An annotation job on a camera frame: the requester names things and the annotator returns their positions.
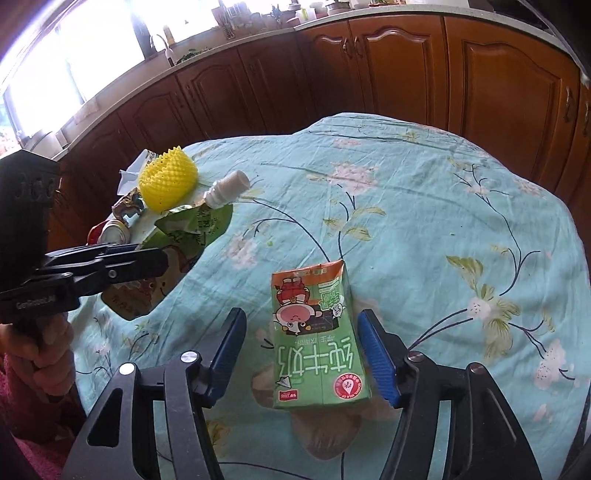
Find green juice pouch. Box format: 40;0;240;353
101;170;250;321

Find green milk carton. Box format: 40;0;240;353
271;260;372;410

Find white kitchen faucet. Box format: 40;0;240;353
157;34;176;67

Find wooden kitchen cabinets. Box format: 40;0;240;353
49;9;590;249

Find left hand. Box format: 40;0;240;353
1;313;76;400

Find crushed red can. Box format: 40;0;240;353
86;218;130;245

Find crumpled gold foil wrapper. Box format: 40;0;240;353
112;187;145;225

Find white folded paper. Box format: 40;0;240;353
117;149;158;196

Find yellow spiky fruit net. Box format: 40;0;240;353
137;146;198;213

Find light blue floral tablecloth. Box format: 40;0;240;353
71;113;590;479

